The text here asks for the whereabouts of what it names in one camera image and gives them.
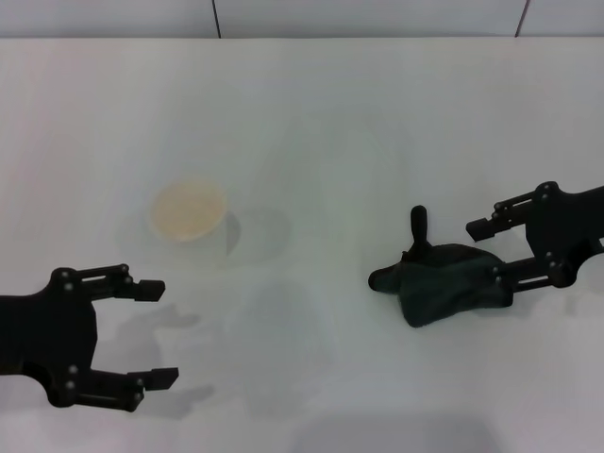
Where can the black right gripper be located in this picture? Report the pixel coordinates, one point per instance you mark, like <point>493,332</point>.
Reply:
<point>571,226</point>

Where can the white paper cup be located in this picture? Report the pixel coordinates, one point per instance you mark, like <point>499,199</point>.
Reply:
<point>189,212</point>

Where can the dark blue rag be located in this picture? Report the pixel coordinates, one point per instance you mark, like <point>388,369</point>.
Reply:
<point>443,283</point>

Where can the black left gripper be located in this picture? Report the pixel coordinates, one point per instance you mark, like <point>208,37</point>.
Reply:
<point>52,330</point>

